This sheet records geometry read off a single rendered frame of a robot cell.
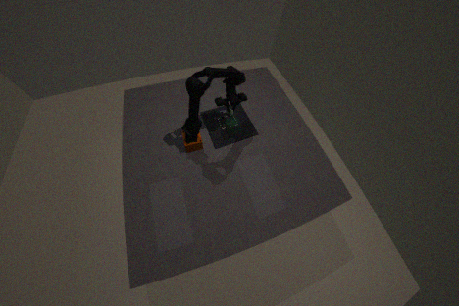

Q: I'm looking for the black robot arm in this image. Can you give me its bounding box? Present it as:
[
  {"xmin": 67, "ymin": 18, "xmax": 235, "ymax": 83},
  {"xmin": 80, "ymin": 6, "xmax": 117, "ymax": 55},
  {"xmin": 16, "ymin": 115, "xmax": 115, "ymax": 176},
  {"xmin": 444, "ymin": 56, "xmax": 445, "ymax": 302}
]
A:
[{"xmin": 182, "ymin": 66, "xmax": 246, "ymax": 143}]

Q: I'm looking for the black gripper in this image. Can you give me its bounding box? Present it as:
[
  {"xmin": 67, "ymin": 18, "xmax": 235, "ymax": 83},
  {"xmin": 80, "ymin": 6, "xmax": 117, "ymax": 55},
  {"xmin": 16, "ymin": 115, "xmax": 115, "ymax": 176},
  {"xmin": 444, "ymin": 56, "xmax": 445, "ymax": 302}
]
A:
[{"xmin": 215, "ymin": 90, "xmax": 247, "ymax": 111}]

